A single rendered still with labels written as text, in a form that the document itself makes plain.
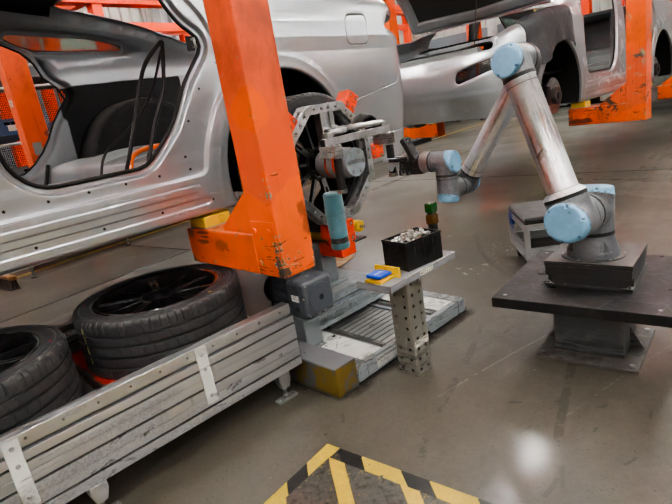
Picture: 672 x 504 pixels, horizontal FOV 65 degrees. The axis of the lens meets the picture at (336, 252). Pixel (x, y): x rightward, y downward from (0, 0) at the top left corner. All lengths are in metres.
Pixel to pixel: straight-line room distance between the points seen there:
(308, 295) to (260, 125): 0.78
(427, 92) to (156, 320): 3.55
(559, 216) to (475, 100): 2.87
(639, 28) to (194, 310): 4.57
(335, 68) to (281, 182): 1.11
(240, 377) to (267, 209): 0.63
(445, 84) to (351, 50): 1.94
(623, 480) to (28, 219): 2.03
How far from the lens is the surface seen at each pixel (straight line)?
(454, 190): 2.26
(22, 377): 1.86
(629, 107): 5.57
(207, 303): 2.02
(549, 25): 5.06
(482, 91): 4.73
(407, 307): 2.09
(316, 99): 2.54
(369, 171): 2.64
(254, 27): 1.94
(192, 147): 2.36
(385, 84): 3.17
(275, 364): 2.12
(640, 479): 1.78
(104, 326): 2.05
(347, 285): 2.66
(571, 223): 1.98
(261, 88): 1.91
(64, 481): 1.86
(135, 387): 1.84
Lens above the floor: 1.12
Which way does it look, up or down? 16 degrees down
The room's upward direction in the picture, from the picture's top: 10 degrees counter-clockwise
